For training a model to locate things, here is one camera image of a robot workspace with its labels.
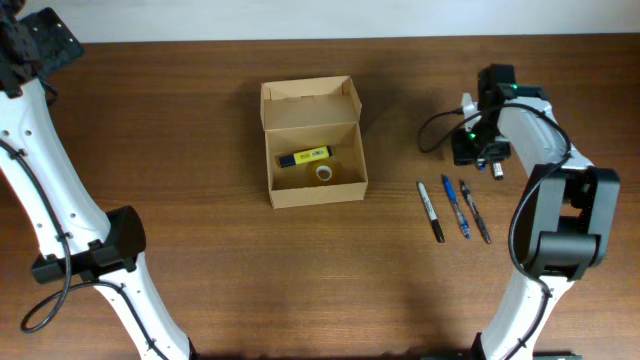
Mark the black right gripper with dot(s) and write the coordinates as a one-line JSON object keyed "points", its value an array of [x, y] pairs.
{"points": [[464, 155]]}

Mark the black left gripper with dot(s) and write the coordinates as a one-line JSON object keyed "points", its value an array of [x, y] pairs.
{"points": [[60, 44]]}

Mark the black whiteboard marker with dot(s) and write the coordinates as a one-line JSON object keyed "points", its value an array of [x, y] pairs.
{"points": [[498, 172]]}

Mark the black sharpie permanent marker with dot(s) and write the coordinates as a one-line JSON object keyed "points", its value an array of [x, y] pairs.
{"points": [[430, 213]]}

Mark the yellow clear tape roll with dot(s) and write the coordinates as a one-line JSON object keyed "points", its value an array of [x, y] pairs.
{"points": [[324, 172]]}

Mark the yellow highlighter black cap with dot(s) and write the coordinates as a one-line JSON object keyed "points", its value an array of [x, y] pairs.
{"points": [[305, 156]]}

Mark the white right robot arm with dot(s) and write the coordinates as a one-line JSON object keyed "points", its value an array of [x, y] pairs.
{"points": [[562, 223]]}

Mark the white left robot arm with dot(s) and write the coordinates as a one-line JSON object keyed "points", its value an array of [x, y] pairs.
{"points": [[79, 244]]}

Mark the black gel pen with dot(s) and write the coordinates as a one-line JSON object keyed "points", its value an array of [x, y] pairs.
{"points": [[466, 193]]}

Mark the blue ballpoint pen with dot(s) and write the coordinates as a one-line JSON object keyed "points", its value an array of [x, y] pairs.
{"points": [[461, 220]]}

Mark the open brown cardboard box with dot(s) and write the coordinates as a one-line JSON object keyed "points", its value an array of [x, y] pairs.
{"points": [[302, 114]]}

